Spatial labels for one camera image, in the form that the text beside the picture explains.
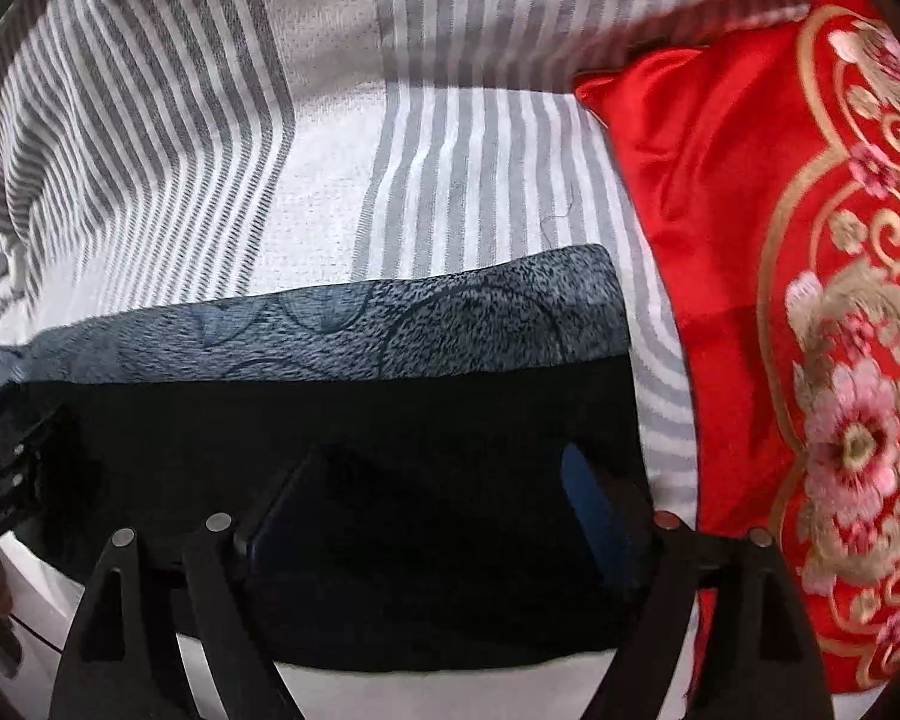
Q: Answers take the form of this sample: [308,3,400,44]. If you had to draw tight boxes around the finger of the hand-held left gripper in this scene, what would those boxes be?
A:
[0,390,72,500]

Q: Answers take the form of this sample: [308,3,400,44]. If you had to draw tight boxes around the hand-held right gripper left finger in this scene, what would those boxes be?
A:
[49,444,346,720]

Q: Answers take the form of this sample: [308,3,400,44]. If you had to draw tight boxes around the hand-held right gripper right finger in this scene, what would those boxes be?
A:
[561,444,837,720]

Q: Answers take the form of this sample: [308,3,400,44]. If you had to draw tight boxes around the black pants with grey lining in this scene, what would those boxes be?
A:
[0,244,653,672]

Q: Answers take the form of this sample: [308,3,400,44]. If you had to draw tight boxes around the red embroidered cushion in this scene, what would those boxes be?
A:
[574,0,900,698]

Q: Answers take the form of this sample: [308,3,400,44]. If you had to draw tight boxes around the grey striped bed sheet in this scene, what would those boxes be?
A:
[0,0,871,720]

